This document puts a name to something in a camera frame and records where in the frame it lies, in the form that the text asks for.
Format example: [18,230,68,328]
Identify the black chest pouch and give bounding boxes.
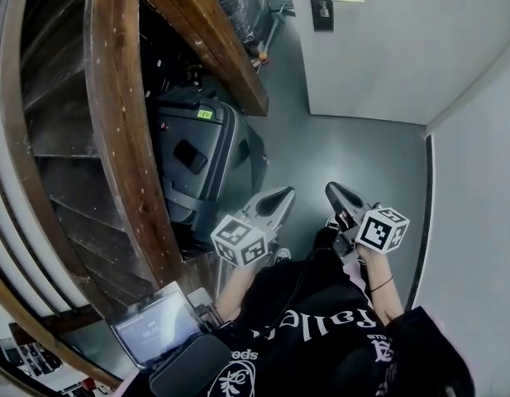
[149,332,231,397]

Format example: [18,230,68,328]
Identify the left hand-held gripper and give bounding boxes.
[211,186,296,269]

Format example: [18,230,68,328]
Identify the long handled floor squeegee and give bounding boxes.
[260,2,297,53]

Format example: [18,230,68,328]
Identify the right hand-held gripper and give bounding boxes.
[325,182,411,261]

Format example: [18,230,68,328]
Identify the tablet with timer screen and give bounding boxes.
[110,291,202,367]

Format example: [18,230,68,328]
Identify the black phone on case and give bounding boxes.
[173,138,209,175]

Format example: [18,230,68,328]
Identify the person's left forearm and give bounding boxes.
[216,265,258,318]

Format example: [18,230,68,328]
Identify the person's black trousers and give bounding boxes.
[245,225,363,318]

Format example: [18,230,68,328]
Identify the large black hard case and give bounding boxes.
[155,88,269,250]

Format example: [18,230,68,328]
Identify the silver door lock plate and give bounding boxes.
[307,0,335,31]

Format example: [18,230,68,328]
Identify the black tablet mount bracket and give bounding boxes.
[187,289,222,332]

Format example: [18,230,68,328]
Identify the plastic wrapped pallet load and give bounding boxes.
[203,0,269,45]

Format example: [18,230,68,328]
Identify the black skirting board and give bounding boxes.
[405,133,434,312]

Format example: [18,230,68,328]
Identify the white door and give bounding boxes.
[285,0,510,126]

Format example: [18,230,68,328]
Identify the person's right forearm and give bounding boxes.
[357,250,404,326]

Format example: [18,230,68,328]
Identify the person's black printed shirt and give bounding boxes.
[212,287,474,397]

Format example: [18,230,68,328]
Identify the dark wooden staircase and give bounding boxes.
[0,0,185,388]

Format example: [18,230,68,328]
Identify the person's left sneaker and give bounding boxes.
[270,246,293,265]

